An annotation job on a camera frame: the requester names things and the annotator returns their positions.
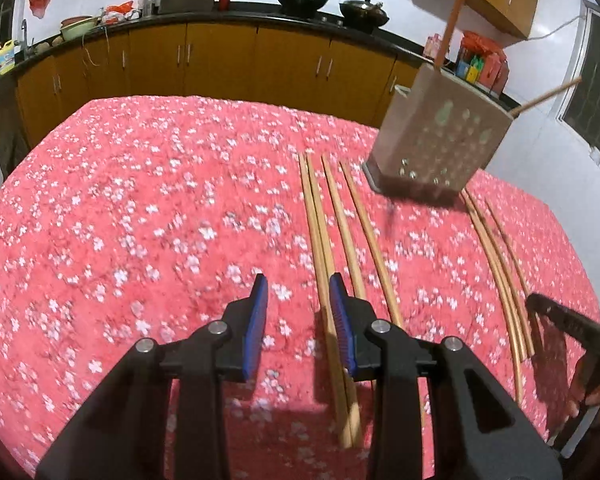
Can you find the brown kitchen base cabinets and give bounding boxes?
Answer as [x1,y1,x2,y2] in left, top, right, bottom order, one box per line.
[15,22,426,136]

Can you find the green basin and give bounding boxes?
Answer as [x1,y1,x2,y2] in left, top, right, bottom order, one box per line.
[60,16,101,42]

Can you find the red and white plastic bag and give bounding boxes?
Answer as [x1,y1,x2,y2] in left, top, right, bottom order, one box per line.
[102,1,141,25]

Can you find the black kitchen countertop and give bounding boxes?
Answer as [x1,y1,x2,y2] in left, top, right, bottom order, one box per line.
[0,2,518,111]

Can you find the pink soap bottle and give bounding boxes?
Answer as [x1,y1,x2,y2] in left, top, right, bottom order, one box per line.
[425,34,448,63]

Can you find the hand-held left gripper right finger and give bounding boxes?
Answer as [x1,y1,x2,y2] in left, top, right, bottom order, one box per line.
[328,273,563,480]

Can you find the red floral tablecloth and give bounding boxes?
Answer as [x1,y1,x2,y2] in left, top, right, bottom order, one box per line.
[0,94,600,480]

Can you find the red gift boxes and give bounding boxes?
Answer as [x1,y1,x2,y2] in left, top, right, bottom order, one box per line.
[455,31,510,93]

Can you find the wooden chopstick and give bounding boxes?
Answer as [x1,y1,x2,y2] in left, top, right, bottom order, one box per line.
[321,155,368,303]
[461,191,526,405]
[306,153,365,447]
[434,0,477,70]
[485,198,536,358]
[340,161,427,433]
[298,153,353,450]
[466,189,532,361]
[509,77,584,115]

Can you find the white cable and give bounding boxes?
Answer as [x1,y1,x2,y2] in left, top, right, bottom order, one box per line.
[527,12,593,41]

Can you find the black wok with lid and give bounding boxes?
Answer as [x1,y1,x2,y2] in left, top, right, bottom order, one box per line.
[339,0,391,28]

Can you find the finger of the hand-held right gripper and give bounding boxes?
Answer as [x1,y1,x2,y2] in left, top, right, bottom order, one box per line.
[526,294,600,376]

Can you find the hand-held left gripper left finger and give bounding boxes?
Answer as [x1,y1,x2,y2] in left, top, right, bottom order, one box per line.
[35,274,270,480]

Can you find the yellow detergent jug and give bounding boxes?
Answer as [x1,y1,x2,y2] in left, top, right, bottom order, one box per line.
[0,39,18,76]

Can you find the beige perforated utensil holder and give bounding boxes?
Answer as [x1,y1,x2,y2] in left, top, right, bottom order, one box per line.
[362,62,515,207]

